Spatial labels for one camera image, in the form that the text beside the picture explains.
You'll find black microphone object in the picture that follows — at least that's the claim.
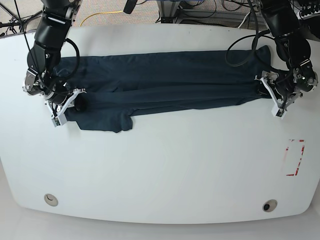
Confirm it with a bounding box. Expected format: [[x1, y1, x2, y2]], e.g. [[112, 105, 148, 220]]
[[123, 0, 138, 15]]

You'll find white power strip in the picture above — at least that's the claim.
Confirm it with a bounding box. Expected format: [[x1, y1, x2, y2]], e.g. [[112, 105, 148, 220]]
[[296, 4, 320, 20]]

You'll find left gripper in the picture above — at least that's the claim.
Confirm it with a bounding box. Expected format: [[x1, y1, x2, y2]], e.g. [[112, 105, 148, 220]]
[[255, 59, 318, 111]]

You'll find right table cable grommet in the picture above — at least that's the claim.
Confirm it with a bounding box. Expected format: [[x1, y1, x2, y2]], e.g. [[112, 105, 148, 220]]
[[262, 199, 278, 213]]

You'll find yellow cable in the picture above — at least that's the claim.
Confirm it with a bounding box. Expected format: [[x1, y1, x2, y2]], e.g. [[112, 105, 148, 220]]
[[79, 10, 125, 27]]

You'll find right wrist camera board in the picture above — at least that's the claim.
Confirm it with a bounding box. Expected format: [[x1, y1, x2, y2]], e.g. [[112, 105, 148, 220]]
[[51, 115, 67, 127]]

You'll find table cable grommet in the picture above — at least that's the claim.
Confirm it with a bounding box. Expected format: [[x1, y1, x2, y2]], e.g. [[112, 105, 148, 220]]
[[262, 199, 278, 213], [44, 193, 59, 207]]

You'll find red tape rectangle marking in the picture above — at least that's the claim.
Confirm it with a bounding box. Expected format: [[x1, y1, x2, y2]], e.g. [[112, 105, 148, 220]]
[[283, 139, 306, 177]]

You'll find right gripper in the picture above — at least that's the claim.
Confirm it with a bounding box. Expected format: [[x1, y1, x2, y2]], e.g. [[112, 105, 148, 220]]
[[22, 68, 88, 119]]

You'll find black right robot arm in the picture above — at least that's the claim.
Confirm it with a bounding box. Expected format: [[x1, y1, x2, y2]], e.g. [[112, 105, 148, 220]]
[[22, 0, 85, 127]]

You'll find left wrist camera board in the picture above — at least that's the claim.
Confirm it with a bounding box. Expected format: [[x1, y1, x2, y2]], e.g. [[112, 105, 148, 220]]
[[271, 106, 287, 119]]

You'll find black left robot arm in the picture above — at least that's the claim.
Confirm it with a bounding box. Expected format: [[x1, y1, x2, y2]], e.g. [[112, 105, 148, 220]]
[[256, 0, 319, 118]]

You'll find left table cable grommet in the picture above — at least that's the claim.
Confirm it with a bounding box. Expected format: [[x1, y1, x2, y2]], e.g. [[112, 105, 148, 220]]
[[44, 193, 59, 207]]

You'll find dark blue T-shirt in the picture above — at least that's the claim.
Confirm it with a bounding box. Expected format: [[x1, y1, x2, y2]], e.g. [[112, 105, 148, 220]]
[[54, 45, 272, 133]]

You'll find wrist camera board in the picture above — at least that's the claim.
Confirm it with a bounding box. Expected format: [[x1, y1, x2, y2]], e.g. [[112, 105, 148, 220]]
[[271, 106, 287, 119], [51, 115, 67, 127]]

